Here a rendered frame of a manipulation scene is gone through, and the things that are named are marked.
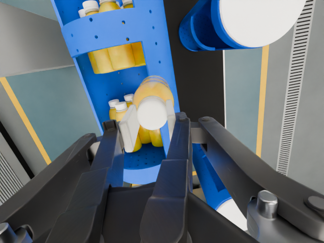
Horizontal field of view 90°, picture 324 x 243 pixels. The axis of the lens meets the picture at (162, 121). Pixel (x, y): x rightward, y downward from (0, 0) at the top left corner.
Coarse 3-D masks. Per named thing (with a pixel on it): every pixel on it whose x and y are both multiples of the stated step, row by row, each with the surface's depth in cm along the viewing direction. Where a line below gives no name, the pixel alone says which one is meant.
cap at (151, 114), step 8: (144, 104) 19; (152, 104) 19; (160, 104) 20; (144, 112) 20; (152, 112) 20; (160, 112) 20; (144, 120) 20; (152, 120) 20; (160, 120) 20; (152, 128) 21
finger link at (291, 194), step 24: (216, 144) 10; (240, 144) 9; (216, 168) 10; (240, 168) 7; (264, 168) 7; (240, 192) 7; (288, 192) 6; (312, 192) 5; (288, 216) 5; (312, 216) 5
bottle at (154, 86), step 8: (144, 80) 31; (152, 80) 27; (160, 80) 28; (144, 88) 23; (152, 88) 23; (160, 88) 23; (168, 88) 25; (136, 96) 23; (144, 96) 22; (152, 96) 21; (160, 96) 22; (168, 96) 23; (136, 104) 23
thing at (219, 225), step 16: (112, 192) 7; (128, 192) 7; (144, 192) 7; (112, 208) 6; (128, 208) 6; (144, 208) 6; (192, 208) 6; (208, 208) 6; (112, 224) 5; (128, 224) 5; (192, 224) 5; (208, 224) 5; (224, 224) 5; (112, 240) 5; (128, 240) 5; (192, 240) 5; (208, 240) 5; (224, 240) 5; (240, 240) 4; (256, 240) 5
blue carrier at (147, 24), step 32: (64, 0) 46; (96, 0) 54; (160, 0) 40; (64, 32) 38; (96, 32) 35; (128, 32) 35; (160, 32) 40; (160, 64) 42; (96, 96) 56; (160, 128) 46; (128, 160) 64; (160, 160) 60
